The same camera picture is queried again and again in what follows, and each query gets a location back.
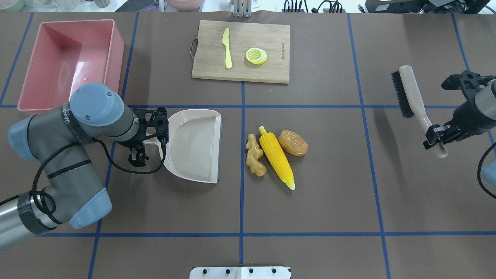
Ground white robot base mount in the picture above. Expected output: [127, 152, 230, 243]
[189, 266, 292, 279]

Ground yellow toy corn cob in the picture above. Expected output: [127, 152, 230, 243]
[258, 126, 295, 190]

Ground brown toy potato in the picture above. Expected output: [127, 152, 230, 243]
[278, 129, 308, 157]

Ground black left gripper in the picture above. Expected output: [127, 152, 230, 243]
[116, 107, 169, 167]

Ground yellow lemon slices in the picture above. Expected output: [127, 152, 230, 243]
[245, 47, 268, 65]

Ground yellow plastic knife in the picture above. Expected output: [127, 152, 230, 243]
[222, 28, 233, 69]

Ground beige plastic dustpan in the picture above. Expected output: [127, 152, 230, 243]
[144, 109, 222, 184]

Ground pink plastic bin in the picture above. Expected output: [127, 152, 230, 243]
[17, 19, 125, 115]

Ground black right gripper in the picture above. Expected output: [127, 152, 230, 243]
[423, 71, 496, 150]

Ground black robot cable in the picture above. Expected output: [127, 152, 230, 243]
[32, 132, 168, 225]

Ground beige hand brush black bristles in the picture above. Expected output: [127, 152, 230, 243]
[391, 65, 432, 134]

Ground bamboo cutting board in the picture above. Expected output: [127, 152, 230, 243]
[191, 20, 290, 84]

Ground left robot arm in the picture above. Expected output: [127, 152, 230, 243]
[1, 83, 169, 250]

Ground tan toy ginger root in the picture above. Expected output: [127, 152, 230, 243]
[246, 134, 267, 177]

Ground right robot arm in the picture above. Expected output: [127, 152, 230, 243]
[423, 70, 496, 150]

